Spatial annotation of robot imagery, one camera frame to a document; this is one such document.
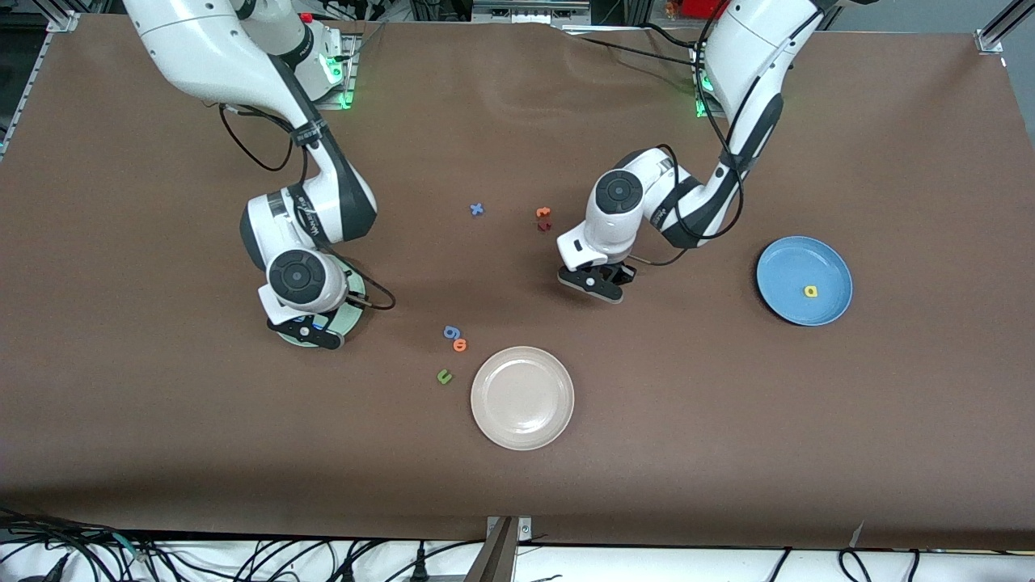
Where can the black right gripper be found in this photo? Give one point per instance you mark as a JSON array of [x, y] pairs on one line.
[[352, 297]]

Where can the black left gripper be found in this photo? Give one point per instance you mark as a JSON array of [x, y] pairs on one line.
[[623, 272]]

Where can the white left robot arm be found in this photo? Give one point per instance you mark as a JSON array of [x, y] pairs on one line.
[[752, 48]]

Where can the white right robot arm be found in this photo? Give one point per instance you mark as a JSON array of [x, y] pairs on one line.
[[202, 48]]

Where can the green plate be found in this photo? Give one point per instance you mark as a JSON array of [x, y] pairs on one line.
[[348, 320]]

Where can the beige plate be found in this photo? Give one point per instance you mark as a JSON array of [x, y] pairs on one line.
[[522, 398]]

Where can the brown table cover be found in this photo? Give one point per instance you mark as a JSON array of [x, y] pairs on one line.
[[647, 461]]

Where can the blue plate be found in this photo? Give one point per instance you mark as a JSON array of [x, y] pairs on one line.
[[788, 275]]

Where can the black power plug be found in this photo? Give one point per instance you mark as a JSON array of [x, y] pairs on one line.
[[419, 566]]

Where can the grey equipment box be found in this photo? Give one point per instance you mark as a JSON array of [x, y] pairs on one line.
[[530, 10]]

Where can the red box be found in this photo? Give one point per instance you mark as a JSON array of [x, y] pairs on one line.
[[695, 8]]

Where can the white paper scrap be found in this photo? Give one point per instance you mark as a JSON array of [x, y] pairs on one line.
[[858, 533]]

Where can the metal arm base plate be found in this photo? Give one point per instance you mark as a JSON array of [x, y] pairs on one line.
[[352, 73], [702, 110]]

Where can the grey metal table bracket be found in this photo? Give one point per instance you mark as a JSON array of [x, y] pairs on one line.
[[501, 550]]

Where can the aluminium frame rail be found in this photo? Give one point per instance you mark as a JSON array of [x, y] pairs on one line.
[[31, 81]]

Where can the aluminium frame corner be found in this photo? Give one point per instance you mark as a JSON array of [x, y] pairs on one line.
[[999, 28]]

